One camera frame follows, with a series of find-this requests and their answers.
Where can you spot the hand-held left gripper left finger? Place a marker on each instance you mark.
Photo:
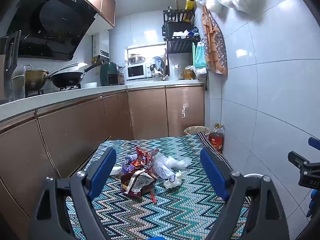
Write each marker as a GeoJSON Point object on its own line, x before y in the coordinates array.
{"type": "Point", "coordinates": [102, 172]}

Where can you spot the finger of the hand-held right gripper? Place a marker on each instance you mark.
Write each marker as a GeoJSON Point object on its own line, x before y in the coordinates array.
{"type": "Point", "coordinates": [315, 143]}
{"type": "Point", "coordinates": [298, 158]}

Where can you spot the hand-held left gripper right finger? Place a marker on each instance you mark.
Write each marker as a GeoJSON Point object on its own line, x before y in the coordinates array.
{"type": "Point", "coordinates": [212, 175]}

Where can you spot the purple candy wrapper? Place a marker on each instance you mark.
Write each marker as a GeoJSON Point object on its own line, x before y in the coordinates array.
{"type": "Point", "coordinates": [128, 163]}

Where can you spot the dark red white-label snack bag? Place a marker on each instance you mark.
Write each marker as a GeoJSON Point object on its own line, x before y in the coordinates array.
{"type": "Point", "coordinates": [137, 182]}

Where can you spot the white tissue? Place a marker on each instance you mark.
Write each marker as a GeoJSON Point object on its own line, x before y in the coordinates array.
{"type": "Point", "coordinates": [173, 180]}

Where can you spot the clear plastic bag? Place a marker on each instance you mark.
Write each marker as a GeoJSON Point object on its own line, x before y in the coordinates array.
{"type": "Point", "coordinates": [167, 165]}

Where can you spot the red jagged wrapper strip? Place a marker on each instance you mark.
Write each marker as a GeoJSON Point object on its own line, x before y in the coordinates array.
{"type": "Point", "coordinates": [153, 196]}

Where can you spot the person's right hand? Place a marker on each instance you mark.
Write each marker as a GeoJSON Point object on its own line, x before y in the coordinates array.
{"type": "Point", "coordinates": [315, 202]}

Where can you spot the flat white paper napkin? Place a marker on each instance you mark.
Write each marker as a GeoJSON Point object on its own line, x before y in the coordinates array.
{"type": "Point", "coordinates": [116, 170]}

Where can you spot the cooking oil bottle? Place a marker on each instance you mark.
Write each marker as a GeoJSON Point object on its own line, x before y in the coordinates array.
{"type": "Point", "coordinates": [217, 141]}

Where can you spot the zigzag patterned table cloth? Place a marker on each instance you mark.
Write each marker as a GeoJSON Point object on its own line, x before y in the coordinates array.
{"type": "Point", "coordinates": [180, 210]}

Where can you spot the beige waste bin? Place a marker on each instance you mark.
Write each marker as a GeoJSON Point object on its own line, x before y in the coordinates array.
{"type": "Point", "coordinates": [193, 130]}

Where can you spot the white bowl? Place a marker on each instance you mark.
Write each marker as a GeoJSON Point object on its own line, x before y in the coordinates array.
{"type": "Point", "coordinates": [90, 85]}

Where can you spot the gas stove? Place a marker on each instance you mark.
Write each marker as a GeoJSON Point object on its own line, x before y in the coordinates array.
{"type": "Point", "coordinates": [67, 88]}

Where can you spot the green air fryer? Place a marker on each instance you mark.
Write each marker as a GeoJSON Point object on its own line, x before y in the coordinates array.
{"type": "Point", "coordinates": [108, 75]}

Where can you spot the black wok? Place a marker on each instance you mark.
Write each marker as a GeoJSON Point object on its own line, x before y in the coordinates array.
{"type": "Point", "coordinates": [66, 78]}

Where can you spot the plastic bags on counter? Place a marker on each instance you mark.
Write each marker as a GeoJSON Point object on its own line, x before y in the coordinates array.
{"type": "Point", "coordinates": [197, 72]}

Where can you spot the white microwave oven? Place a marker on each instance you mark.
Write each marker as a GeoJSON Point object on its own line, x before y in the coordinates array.
{"type": "Point", "coordinates": [136, 72]}

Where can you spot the gold cooking pot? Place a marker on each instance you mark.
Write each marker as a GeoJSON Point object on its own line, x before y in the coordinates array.
{"type": "Point", "coordinates": [36, 78]}

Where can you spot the steel pots in window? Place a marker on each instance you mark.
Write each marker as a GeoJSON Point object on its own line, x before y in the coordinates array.
{"type": "Point", "coordinates": [136, 59]}

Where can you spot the teal plastic bag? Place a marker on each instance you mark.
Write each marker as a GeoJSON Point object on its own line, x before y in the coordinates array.
{"type": "Point", "coordinates": [199, 55]}

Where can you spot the clear glass jug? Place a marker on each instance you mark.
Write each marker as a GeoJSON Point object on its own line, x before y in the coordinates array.
{"type": "Point", "coordinates": [18, 85]}

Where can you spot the grey blue hanging cloth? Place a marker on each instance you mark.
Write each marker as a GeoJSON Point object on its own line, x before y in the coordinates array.
{"type": "Point", "coordinates": [158, 63]}

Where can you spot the white water heater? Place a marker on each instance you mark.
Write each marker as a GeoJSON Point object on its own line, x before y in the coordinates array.
{"type": "Point", "coordinates": [101, 46]}

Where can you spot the orange brown floral apron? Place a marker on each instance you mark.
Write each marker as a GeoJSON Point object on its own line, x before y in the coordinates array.
{"type": "Point", "coordinates": [215, 45]}

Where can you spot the black metal kitchen rack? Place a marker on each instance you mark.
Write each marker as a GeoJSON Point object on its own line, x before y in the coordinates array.
{"type": "Point", "coordinates": [180, 45]}

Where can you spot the black range hood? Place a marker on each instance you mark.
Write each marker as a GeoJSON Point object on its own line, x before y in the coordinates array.
{"type": "Point", "coordinates": [55, 27]}

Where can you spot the yellow wrap roll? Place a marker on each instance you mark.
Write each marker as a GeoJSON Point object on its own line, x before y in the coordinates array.
{"type": "Point", "coordinates": [190, 7]}

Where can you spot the brown upper wall cabinets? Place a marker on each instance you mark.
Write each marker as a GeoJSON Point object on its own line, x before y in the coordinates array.
{"type": "Point", "coordinates": [105, 2]}

